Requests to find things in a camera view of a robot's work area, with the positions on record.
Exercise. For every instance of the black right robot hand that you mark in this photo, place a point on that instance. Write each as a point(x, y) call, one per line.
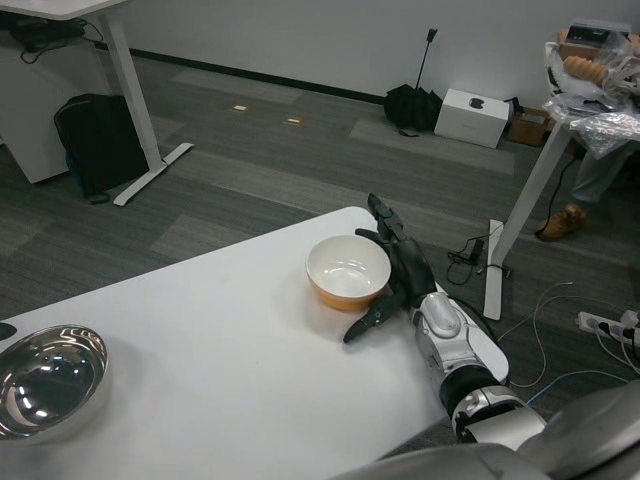
point(412, 270)

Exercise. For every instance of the white table with slanted leg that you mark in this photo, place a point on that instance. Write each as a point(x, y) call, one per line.
point(535, 180)

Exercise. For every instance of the shiny steel bowl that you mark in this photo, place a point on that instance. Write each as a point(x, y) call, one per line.
point(50, 380)

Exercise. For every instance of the beige ribbed object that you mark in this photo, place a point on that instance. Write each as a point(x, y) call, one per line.
point(585, 67)

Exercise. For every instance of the white standing desk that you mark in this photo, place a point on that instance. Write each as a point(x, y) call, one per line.
point(127, 75)

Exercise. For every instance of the white under-desk panel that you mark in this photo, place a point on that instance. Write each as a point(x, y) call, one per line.
point(30, 115)

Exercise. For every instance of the black backpack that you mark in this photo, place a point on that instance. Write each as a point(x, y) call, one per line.
point(105, 140)

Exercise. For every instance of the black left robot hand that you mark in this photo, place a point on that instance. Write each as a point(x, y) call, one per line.
point(6, 331)

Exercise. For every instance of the white cardboard box black logo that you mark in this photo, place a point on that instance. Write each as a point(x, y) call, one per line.
point(465, 120)

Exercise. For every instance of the silver robot torso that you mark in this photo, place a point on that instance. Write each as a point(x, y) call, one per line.
point(590, 435)

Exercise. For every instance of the person in grey trousers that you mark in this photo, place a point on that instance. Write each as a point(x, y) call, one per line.
point(595, 175)

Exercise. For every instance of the clear plastic bags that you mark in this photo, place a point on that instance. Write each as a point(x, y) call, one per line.
point(605, 127)

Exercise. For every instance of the orange plastic bowl white inside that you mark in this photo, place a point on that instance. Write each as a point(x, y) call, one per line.
point(347, 270)

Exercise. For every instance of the brown cardboard box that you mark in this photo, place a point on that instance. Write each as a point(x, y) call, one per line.
point(527, 127)

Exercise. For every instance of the white power strip with plugs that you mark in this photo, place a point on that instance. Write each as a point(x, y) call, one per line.
point(592, 320)

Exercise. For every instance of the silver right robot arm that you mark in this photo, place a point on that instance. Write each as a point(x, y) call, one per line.
point(442, 317)

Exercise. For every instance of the black folded umbrella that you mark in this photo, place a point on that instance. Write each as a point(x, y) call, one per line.
point(410, 107)

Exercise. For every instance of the beige floor plate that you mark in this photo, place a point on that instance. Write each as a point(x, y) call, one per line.
point(240, 107)
point(293, 120)

